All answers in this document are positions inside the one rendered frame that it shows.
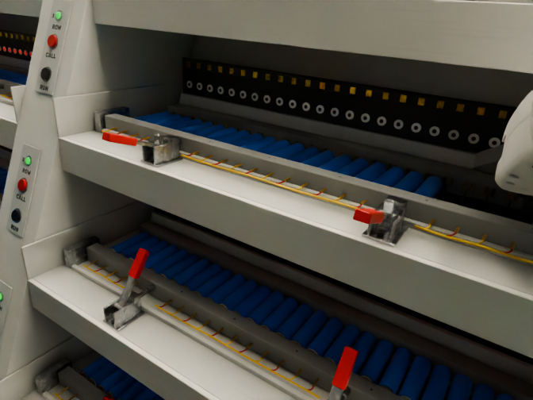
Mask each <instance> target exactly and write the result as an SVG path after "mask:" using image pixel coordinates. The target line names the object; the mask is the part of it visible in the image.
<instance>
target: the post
mask: <svg viewBox="0 0 533 400"><path fill-rule="evenodd" d="M64 1H73V4H72V8H71V15H70V19H69V23H68V27H67V34H66V38H65V41H64V46H63V53H62V56H61V61H60V65H59V71H58V75H57V80H56V86H55V90H54V94H53V95H50V94H44V93H41V92H38V91H35V88H36V81H37V76H38V72H39V69H40V62H41V57H42V53H43V49H44V42H45V38H46V34H47V30H48V23H49V19H50V15H51V11H52V3H53V0H43V4H42V7H41V12H40V19H39V23H38V27H37V31H36V39H35V42H34V46H33V54H32V58H31V62H30V66H29V73H28V77H27V81H26V85H25V93H24V97H23V101H22V105H21V112H20V116H19V120H18V124H17V131H16V136H15V140H14V144H13V151H12V155H11V159H10V166H9V170H8V175H7V179H6V185H5V190H4V194H3V198H2V205H1V209H0V280H2V281H3V282H4V283H6V284H7V285H8V286H10V287H12V288H13V289H12V293H11V297H10V304H9V308H8V312H7V315H6V323H5V327H4V330H3V334H2V341H1V345H0V381H1V380H3V379H4V378H5V377H7V376H9V375H11V374H13V373H14V372H15V371H17V370H19V369H20V368H22V367H24V366H25V365H26V364H28V363H30V362H32V361H33V360H35V359H36V358H38V357H40V356H42V355H43V354H45V353H46V352H48V351H49V350H51V349H53V348H54V347H56V346H57V345H59V344H61V343H63V342H64V341H65V340H67V339H69V338H70V337H72V336H74V335H72V334H71V333H69V332H68V331H67V330H66V329H64V328H62V327H61V326H60V325H58V324H56V323H55V322H54V321H53V320H51V319H50V318H48V317H46V316H45V315H44V314H42V313H41V312H40V311H39V310H37V309H35V308H34V307H33V304H32V300H31V296H30V292H29V285H28V280H27V276H26V272H25V265H24V260H23V256H22V252H21V247H24V246H26V245H28V244H31V243H33V242H36V241H38V240H41V239H44V238H45V237H49V236H51V235H53V234H56V233H59V232H62V231H64V230H66V229H69V228H71V227H74V226H76V225H79V224H82V223H83V222H86V221H89V220H92V219H94V218H96V217H100V216H101V215H104V214H106V213H109V212H112V211H114V210H117V209H120V208H122V207H124V206H127V205H130V204H132V203H134V202H138V206H139V219H140V225H141V224H143V223H144V222H146V221H150V220H151V212H152V211H153V207H154V206H151V205H148V204H147V203H144V202H141V201H139V200H136V199H134V198H131V197H129V196H127V195H124V194H121V193H119V192H116V191H115V190H111V189H109V188H107V187H104V186H101V185H99V184H97V183H93V182H91V181H89V180H87V179H84V178H81V177H79V176H77V175H73V174H71V173H69V172H67V171H64V170H63V168H62V162H61V156H60V150H59V140H58V135H57V129H56V118H55V112H54V106H53V101H52V99H53V98H59V97H66V96H72V95H79V94H91V93H98V92H104V91H110V90H122V89H128V88H135V87H147V86H154V85H160V84H166V87H167V111H168V105H170V104H175V103H179V99H180V96H181V95H180V94H181V93H182V87H183V73H182V58H183V57H186V58H190V54H191V50H192V47H193V43H194V38H195V35H191V34H184V33H171V32H164V31H156V30H150V29H136V28H129V27H122V26H115V25H101V24H95V23H94V9H93V1H92V0H64ZM24 144H28V145H30V146H33V147H35V148H39V149H41V154H40V162H39V165H38V169H37V173H36V180H35V184H34V188H33V195H32V199H31V203H30V207H29V214H28V217H27V222H26V226H25V232H24V236H23V237H20V236H18V235H17V234H15V233H13V232H11V231H9V230H8V229H7V228H6V226H7V222H8V218H9V214H10V207H11V203H12V199H13V192H14V187H15V184H16V180H17V173H18V168H19V164H20V161H21V154H22V149H23V145H24Z"/></svg>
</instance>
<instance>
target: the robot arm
mask: <svg viewBox="0 0 533 400"><path fill-rule="evenodd" d="M502 142H504V144H502V145H500V146H497V147H495V148H491V149H487V150H484V151H482V152H478V153H476V156H475V160H474V165H473V169H474V170H476V171H481V172H484V173H486V174H490V175H495V181H496V183H497V185H498V186H499V187H500V188H502V189H504V190H508V191H511V192H516V197H521V198H523V204H522V208H521V209H522V210H531V209H532V208H533V90H532V91H531V92H530V93H529V94H528V95H527V96H526V98H525V99H524V100H523V101H522V102H521V103H520V104H519V106H518V107H517V109H516V111H515V112H514V114H513V115H512V117H511V118H510V120H509V122H508V124H507V127H506V129H505V131H504V135H503V139H502Z"/></svg>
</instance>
